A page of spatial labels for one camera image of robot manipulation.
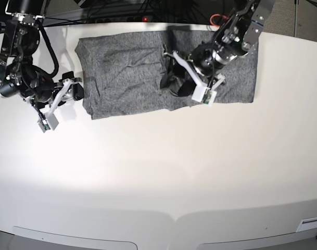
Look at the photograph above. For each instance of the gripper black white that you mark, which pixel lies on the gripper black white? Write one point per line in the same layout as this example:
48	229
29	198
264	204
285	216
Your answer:
39	91
204	58

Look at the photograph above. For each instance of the robot arm black silver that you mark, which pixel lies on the robot arm black silver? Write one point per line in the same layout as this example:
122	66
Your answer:
22	25
235	37

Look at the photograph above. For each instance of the grey long-sleeve T-shirt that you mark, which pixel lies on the grey long-sleeve T-shirt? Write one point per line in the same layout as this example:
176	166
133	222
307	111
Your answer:
122	72

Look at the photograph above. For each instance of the thin metal stand pole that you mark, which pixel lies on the thin metal stand pole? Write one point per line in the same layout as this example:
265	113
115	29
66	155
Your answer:
296	3

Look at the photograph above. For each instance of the black power strip red light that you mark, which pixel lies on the black power strip red light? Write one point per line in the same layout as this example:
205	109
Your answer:
136	18

